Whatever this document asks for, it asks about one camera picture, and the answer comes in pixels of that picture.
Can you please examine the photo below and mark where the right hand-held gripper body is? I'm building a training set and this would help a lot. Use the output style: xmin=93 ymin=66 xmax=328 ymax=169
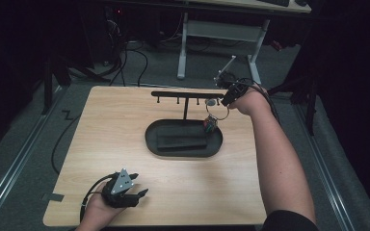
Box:
xmin=214 ymin=55 xmax=251 ymax=107

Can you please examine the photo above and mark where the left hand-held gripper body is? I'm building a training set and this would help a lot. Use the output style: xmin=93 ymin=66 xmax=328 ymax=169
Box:
xmin=100 ymin=167 xmax=141 ymax=210

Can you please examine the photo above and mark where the metal key ring with colourful charm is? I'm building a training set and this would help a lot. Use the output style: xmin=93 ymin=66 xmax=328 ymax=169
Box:
xmin=202 ymin=98 xmax=231 ymax=135

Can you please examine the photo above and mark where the black key rack with oval tray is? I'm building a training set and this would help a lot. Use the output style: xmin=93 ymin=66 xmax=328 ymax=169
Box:
xmin=145 ymin=90 xmax=225 ymax=159

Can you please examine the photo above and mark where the black leather wallet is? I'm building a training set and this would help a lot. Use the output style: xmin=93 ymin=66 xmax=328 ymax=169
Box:
xmin=155 ymin=124 xmax=209 ymax=153

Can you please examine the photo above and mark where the person's right hand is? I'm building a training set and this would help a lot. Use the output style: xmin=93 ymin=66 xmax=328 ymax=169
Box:
xmin=228 ymin=86 xmax=272 ymax=117

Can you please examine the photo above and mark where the person's left hand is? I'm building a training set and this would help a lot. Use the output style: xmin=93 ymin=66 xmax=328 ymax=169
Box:
xmin=74 ymin=188 xmax=127 ymax=231

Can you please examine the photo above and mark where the grey tape strip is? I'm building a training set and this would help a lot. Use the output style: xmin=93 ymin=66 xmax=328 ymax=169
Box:
xmin=40 ymin=192 xmax=66 ymax=203

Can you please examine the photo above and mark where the black metal stand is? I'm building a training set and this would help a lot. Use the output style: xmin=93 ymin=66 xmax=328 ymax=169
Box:
xmin=267 ymin=71 xmax=320 ymax=137
xmin=40 ymin=52 xmax=112 ymax=116

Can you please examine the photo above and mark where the black keyboard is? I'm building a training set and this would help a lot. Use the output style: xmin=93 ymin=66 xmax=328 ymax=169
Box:
xmin=258 ymin=0 xmax=291 ymax=8

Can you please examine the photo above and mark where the person's dark sleeve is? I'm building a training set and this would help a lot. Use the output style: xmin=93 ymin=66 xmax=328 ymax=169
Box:
xmin=261 ymin=209 xmax=320 ymax=231

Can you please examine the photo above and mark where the left hand-held gripper black cable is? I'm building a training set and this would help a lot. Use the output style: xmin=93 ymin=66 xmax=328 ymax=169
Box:
xmin=79 ymin=172 xmax=116 ymax=223

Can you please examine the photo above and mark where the hand-held gripper black cable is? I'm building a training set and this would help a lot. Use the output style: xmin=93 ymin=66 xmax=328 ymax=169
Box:
xmin=79 ymin=172 xmax=116 ymax=223
xmin=237 ymin=77 xmax=282 ymax=127

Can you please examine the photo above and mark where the right hand-held gripper black cable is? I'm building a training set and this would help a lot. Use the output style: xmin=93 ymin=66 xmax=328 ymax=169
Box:
xmin=237 ymin=77 xmax=282 ymax=127

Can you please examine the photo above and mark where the desk with white metal frame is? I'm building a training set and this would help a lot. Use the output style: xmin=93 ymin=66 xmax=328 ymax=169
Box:
xmin=175 ymin=0 xmax=313 ymax=87

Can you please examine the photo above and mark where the thin black floor cable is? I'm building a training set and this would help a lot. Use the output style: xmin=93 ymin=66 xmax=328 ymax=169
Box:
xmin=50 ymin=110 xmax=82 ymax=176

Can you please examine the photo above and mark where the metal floor rail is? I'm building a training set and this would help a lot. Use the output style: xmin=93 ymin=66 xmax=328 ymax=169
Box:
xmin=292 ymin=103 xmax=357 ymax=231
xmin=0 ymin=86 xmax=69 ymax=227

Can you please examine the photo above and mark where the black floor cable bundle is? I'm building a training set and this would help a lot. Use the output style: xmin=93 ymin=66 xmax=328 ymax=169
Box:
xmin=107 ymin=18 xmax=149 ymax=88

